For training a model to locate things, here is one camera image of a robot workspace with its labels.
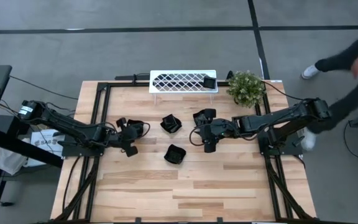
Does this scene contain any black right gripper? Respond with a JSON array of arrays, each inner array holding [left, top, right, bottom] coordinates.
[[195, 108, 234, 154]]

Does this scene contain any green potted artificial plant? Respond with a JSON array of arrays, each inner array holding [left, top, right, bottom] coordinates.
[[227, 70, 266, 108]]

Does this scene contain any black mini shaped plate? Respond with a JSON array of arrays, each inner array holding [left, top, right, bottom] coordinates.
[[193, 108, 213, 126], [160, 113, 183, 134], [193, 109, 213, 128], [127, 119, 145, 133]]

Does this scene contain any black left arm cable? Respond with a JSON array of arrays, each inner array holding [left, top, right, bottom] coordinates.
[[140, 121, 152, 138]]

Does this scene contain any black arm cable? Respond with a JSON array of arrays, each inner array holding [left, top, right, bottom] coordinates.
[[188, 124, 205, 147], [140, 121, 152, 138]]

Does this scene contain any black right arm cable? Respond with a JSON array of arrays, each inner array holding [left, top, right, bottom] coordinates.
[[188, 124, 205, 147]]

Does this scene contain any black faceted mini plate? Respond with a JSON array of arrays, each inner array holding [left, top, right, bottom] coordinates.
[[165, 144, 186, 164]]

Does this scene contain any wide black shallow plate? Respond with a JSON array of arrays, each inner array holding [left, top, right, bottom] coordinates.
[[163, 144, 187, 165]]

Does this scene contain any small black square plate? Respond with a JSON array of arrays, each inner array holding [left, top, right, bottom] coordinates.
[[203, 76, 216, 90]]

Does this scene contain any black deep square plate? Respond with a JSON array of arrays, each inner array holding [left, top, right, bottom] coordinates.
[[163, 114, 180, 132]]

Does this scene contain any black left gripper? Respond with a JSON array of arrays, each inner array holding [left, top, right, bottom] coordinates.
[[112, 117, 147, 157]]

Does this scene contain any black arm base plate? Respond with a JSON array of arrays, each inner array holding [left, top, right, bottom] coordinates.
[[61, 136, 106, 158], [258, 133, 303, 156]]

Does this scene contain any white lattice wire rack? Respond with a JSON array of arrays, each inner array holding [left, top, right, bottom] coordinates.
[[149, 69, 219, 106]]

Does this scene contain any white printed plastic bag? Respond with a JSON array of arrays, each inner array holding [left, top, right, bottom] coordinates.
[[0, 129, 65, 175]]

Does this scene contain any black supply cable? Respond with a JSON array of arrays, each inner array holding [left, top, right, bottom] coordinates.
[[264, 80, 306, 102]]

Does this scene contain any person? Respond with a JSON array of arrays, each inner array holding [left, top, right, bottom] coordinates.
[[300, 24, 358, 152]]

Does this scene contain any black aluminium table frame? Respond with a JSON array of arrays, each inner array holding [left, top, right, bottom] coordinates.
[[53, 80, 315, 224]]

